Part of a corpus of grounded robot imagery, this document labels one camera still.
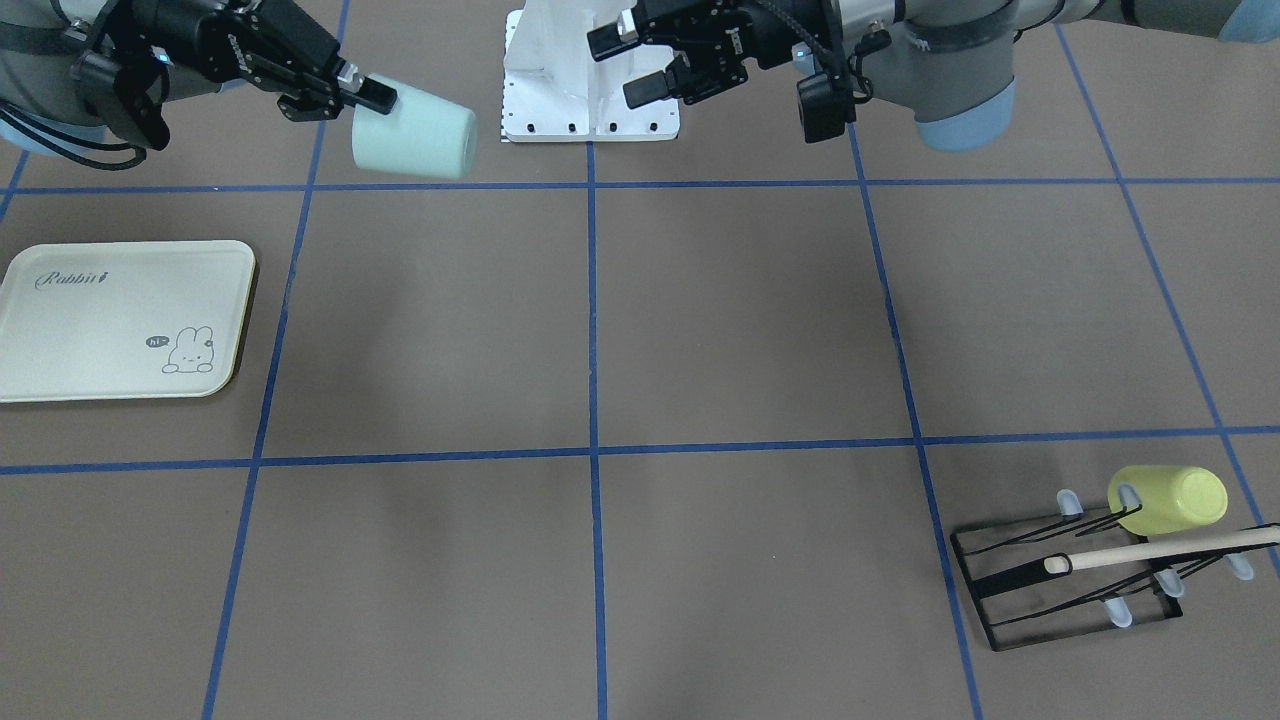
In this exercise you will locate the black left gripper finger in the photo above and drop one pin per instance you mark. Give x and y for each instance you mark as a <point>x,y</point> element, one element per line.
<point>698,30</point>
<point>685,79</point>

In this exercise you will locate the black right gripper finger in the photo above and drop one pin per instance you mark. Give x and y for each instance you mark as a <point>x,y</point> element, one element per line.
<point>315,98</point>
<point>279,44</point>

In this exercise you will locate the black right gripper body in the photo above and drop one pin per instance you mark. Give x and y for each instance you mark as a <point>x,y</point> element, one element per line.
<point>218,42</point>

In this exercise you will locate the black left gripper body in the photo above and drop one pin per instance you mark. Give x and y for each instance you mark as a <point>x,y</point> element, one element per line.
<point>765,42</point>

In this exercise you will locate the light green cup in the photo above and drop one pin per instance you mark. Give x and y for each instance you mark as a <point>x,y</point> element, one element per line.
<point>422,134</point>

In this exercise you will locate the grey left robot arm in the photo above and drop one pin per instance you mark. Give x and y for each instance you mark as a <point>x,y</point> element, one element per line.
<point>949,62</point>

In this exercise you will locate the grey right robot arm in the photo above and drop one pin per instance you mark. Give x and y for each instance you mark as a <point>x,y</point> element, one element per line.
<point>40,41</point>

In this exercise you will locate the cream rabbit print tray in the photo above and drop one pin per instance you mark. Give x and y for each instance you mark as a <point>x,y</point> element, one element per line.
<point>123,320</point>

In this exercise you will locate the yellow cup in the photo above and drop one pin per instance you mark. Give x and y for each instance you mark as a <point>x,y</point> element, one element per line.
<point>1171,498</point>

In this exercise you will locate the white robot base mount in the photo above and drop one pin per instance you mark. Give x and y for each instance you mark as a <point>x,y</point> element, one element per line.
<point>555,92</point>

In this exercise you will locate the black wire cup rack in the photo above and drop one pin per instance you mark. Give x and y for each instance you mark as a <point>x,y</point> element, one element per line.
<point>1017,603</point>

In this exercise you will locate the wooden rack handle rod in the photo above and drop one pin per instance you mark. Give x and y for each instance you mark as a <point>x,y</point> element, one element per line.
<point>1249,539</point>

